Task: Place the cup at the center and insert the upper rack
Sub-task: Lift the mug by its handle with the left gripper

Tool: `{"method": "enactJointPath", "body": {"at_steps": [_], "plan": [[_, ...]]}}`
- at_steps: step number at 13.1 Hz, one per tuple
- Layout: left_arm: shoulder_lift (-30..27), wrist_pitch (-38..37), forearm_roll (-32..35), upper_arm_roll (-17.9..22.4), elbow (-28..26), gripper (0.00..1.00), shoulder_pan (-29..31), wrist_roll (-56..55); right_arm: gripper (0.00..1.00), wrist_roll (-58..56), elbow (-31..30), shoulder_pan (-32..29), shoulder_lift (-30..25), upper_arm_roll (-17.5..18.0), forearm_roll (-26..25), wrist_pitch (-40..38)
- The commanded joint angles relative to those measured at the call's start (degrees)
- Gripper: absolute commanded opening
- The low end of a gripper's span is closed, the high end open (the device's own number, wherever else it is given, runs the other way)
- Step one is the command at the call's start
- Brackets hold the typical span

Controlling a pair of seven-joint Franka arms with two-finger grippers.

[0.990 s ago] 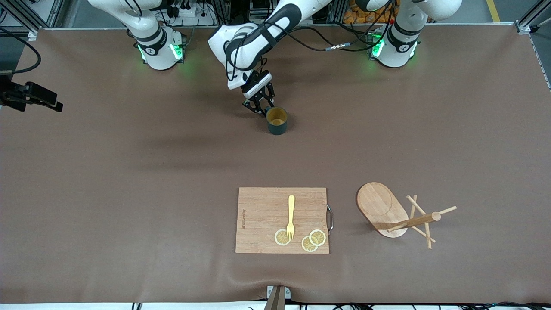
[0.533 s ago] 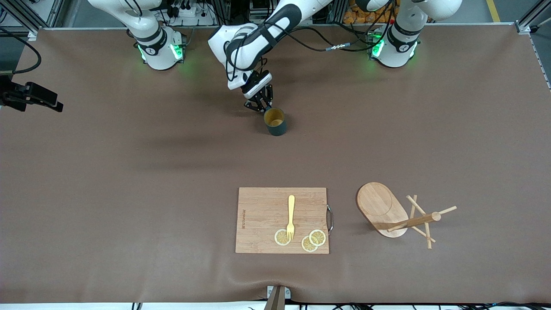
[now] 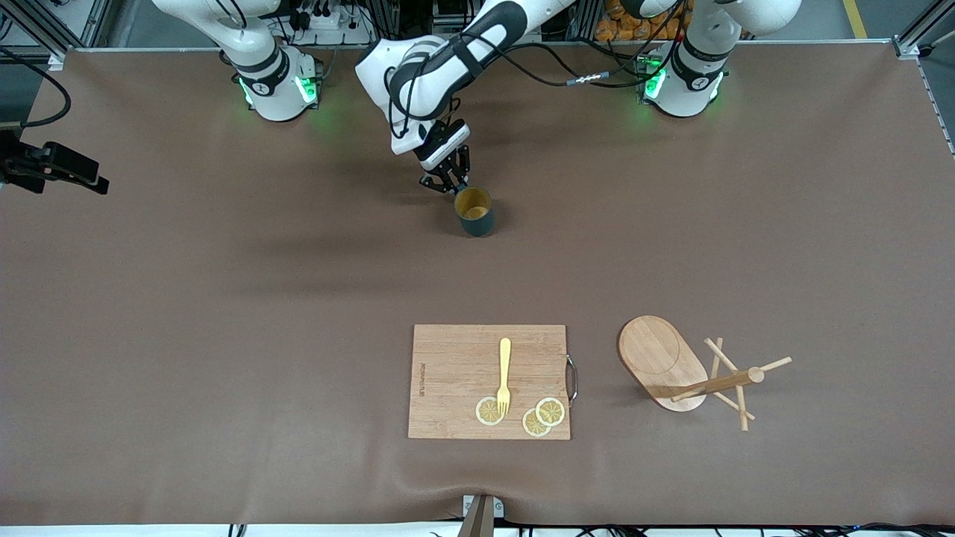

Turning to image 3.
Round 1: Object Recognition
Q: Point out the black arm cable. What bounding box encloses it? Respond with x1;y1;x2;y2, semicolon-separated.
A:
485;0;691;89
0;46;72;129

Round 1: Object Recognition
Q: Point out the teal cup with yellow inside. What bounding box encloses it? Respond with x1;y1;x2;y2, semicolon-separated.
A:
453;186;495;238

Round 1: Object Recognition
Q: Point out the aluminium frame post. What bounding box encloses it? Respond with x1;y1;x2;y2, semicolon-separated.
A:
892;0;955;60
0;0;114;51

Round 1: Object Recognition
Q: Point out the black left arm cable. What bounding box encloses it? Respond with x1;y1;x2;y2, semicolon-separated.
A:
485;0;691;89

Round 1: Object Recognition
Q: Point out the wooden cutting board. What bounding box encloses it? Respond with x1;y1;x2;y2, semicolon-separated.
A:
408;324;579;441

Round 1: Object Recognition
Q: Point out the orange snack packets pile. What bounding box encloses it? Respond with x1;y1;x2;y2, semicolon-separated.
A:
595;0;691;42

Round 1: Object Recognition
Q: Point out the yellow plastic fork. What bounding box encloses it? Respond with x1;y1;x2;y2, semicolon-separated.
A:
497;337;513;416

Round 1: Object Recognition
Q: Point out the brown table mat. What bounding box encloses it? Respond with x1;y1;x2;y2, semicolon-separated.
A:
0;41;955;527

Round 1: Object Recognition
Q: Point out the metal table clamp bracket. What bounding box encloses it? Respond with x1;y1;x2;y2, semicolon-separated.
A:
457;494;505;537

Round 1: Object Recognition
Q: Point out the white power strip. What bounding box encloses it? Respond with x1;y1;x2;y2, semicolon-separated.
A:
295;7;374;45

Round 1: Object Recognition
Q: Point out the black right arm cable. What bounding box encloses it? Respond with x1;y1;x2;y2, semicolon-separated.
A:
0;46;72;129

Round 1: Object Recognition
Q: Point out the wooden cup rack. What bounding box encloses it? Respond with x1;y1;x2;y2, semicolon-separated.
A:
617;315;793;433

